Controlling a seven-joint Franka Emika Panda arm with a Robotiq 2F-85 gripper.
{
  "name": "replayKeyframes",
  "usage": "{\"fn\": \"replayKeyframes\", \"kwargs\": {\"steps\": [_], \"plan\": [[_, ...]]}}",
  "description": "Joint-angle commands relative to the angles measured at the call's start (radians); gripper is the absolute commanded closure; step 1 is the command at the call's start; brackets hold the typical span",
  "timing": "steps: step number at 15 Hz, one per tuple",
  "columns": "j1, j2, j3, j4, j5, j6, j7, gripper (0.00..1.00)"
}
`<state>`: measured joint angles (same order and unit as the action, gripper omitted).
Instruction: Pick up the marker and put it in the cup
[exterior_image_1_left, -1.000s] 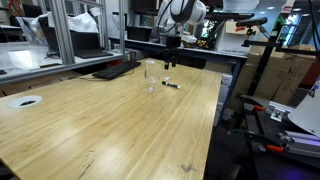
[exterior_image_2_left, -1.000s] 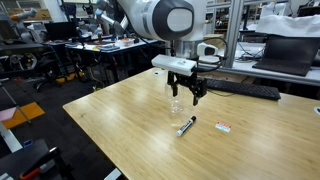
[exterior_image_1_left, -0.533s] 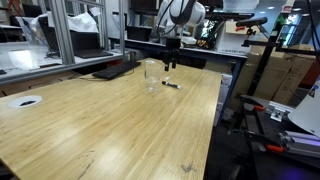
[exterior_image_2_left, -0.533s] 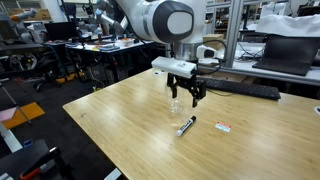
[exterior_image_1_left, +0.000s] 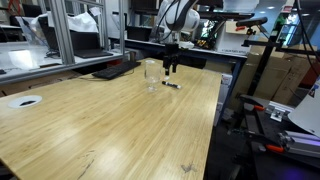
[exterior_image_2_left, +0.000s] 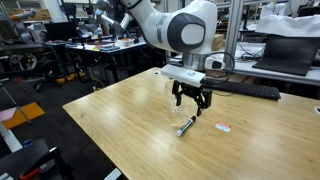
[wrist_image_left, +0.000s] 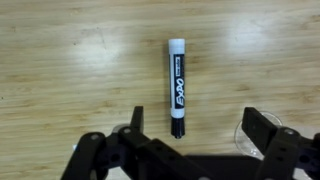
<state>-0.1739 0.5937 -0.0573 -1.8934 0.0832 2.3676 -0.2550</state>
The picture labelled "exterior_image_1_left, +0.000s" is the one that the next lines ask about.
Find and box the metal bracket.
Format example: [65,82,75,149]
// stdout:
[265,100,295,123]

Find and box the black hanging cable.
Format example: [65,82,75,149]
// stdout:
[294,0,320,78]

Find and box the black laptop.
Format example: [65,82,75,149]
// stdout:
[37,15,115,60]

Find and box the aluminium extrusion bar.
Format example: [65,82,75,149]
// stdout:
[279,129,320,159]

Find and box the black keyboard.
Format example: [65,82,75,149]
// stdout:
[91,60,142,81]

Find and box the orange clamp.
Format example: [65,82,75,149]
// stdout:
[264,143,285,155]
[253,104,267,113]

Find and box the black box monitor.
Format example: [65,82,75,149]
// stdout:
[125,25,156,43]

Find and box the black camera stand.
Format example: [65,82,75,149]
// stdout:
[241,28,320,98]

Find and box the white rack shelf top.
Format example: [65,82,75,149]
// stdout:
[0,41,125,86]

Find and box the white cone shade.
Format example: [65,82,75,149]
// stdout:
[287,75,320,138]

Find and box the white plastic cover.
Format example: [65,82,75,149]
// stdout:
[29,11,100,34]

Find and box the white drawer unit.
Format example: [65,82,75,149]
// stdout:
[214,73,234,127]

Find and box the white table grommet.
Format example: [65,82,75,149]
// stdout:
[7,94,44,110]

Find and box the clear plastic cup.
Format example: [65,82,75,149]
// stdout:
[144,59,163,93]

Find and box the black camera bar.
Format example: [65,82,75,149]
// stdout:
[235,16,269,28]

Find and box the large brown cardboard box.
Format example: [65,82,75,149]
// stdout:
[229,44,313,111]

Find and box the aluminium frame rack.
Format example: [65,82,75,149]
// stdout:
[36,0,126,66]

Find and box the white box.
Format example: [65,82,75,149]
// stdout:
[214,20,255,56]

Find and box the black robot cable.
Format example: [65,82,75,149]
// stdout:
[153,0,183,44]

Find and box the black and white marker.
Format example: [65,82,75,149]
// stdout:
[161,80,183,90]

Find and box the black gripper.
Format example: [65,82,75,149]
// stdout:
[162,42,180,77]

